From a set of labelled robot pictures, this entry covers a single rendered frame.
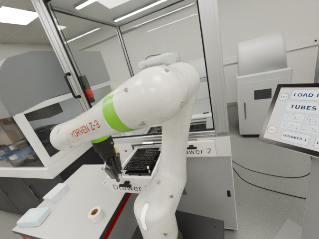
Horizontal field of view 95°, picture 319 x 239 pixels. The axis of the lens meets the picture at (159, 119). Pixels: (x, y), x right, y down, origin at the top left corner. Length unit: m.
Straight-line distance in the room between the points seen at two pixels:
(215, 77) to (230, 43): 3.15
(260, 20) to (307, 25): 0.79
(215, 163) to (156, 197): 0.64
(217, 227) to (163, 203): 0.30
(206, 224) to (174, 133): 0.43
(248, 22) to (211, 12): 3.19
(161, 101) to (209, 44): 0.61
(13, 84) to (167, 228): 1.32
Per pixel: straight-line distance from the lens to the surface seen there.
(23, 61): 1.55
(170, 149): 0.53
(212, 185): 1.23
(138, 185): 0.86
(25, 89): 1.48
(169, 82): 0.28
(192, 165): 1.12
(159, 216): 0.52
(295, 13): 4.18
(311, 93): 0.93
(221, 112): 0.91
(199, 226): 0.77
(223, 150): 1.03
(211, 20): 0.85
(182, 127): 0.48
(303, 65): 4.30
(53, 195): 1.32
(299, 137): 0.87
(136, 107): 0.29
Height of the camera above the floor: 1.44
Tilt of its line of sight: 20 degrees down
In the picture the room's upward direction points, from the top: 15 degrees counter-clockwise
